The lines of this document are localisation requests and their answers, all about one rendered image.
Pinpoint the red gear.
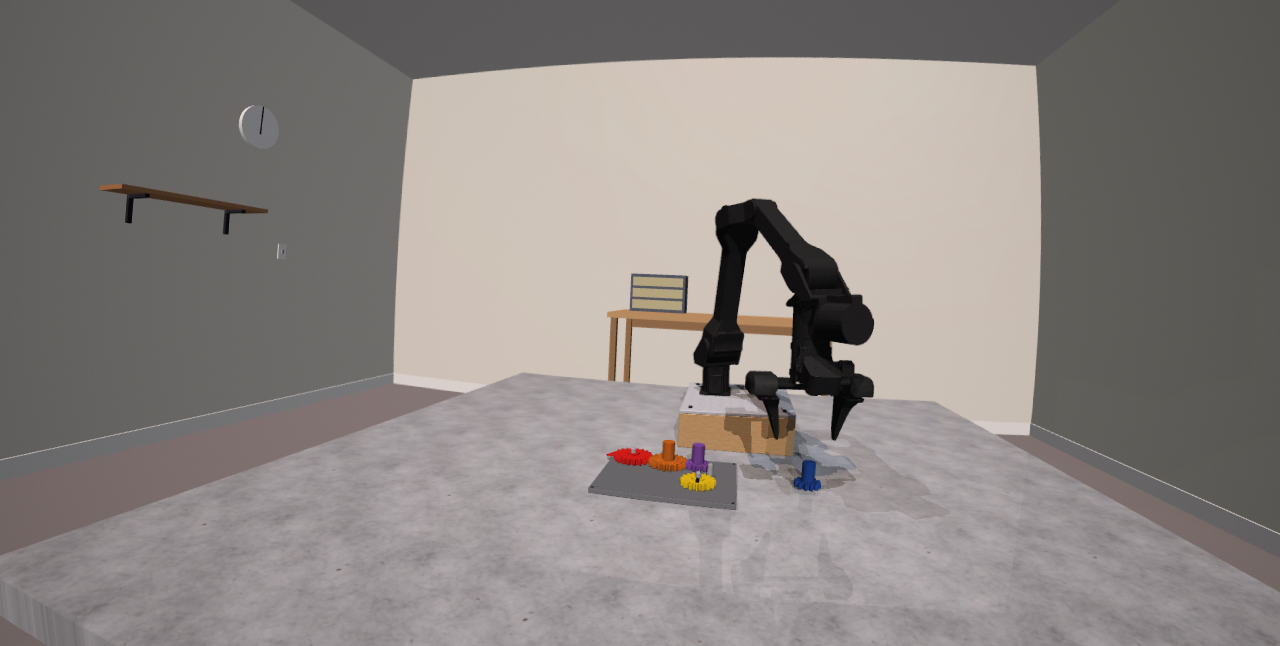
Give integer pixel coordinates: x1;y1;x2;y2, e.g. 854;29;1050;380
614;448;653;466

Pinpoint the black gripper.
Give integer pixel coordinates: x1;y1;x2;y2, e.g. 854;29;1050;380
745;336;874;440

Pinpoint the blue gear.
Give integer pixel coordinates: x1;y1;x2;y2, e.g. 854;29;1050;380
794;461;820;492

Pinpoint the orange gear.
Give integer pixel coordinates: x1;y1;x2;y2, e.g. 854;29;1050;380
648;440;689;472

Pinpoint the purple gear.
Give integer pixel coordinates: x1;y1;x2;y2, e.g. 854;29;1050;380
685;443;709;472

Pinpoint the yellow gear with black stripe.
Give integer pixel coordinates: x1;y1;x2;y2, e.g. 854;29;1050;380
680;472;716;492

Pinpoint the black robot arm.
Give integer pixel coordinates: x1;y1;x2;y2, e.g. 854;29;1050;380
694;198;874;397

